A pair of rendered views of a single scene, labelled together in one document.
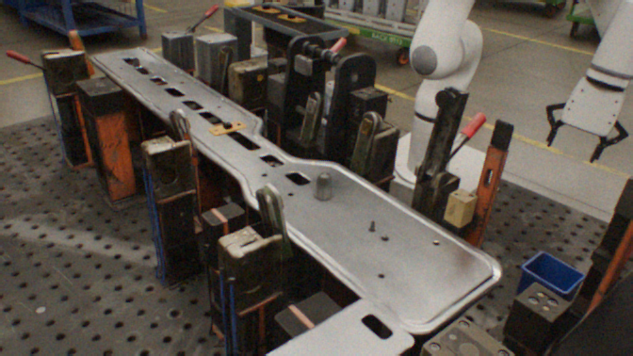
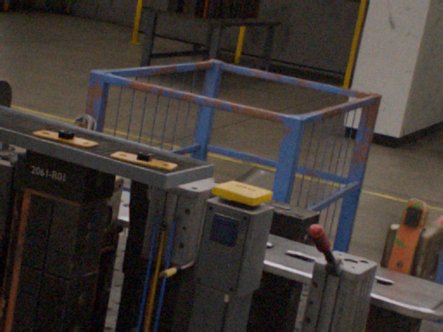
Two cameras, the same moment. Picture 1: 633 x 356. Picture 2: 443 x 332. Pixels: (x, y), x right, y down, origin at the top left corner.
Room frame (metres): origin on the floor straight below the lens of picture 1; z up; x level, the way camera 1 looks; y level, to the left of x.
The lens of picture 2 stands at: (2.82, -0.32, 1.45)
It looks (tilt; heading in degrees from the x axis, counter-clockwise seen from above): 13 degrees down; 156
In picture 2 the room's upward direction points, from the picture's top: 10 degrees clockwise
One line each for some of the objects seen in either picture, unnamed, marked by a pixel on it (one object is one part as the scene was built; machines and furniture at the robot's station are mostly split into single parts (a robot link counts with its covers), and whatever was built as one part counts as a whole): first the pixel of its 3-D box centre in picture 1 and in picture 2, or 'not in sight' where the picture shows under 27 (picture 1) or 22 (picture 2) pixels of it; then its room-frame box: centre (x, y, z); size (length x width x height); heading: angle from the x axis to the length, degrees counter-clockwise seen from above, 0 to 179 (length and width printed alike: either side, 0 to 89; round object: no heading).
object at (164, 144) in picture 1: (174, 212); not in sight; (0.85, 0.29, 0.87); 0.12 x 0.09 x 0.35; 131
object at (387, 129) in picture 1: (371, 202); not in sight; (0.92, -0.13, 0.88); 0.11 x 0.09 x 0.37; 131
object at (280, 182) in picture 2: not in sight; (228, 199); (-1.07, 1.50, 0.47); 1.20 x 0.80 x 0.95; 137
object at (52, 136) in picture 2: (291, 17); (66, 136); (1.40, 0.09, 1.17); 0.08 x 0.04 x 0.01; 50
